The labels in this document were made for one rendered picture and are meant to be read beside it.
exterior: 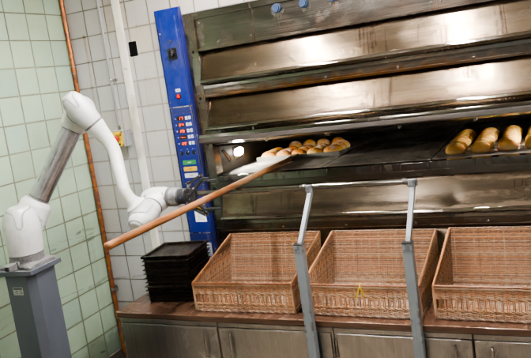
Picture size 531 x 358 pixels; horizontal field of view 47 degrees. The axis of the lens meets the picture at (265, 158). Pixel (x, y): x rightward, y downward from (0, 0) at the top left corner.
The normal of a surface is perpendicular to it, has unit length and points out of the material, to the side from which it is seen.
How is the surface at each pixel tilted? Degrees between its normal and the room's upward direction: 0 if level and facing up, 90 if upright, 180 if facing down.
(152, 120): 90
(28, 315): 90
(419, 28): 70
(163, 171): 90
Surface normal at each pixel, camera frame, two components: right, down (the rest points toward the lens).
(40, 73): 0.90, -0.07
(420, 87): -0.44, -0.17
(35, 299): 0.40, 0.06
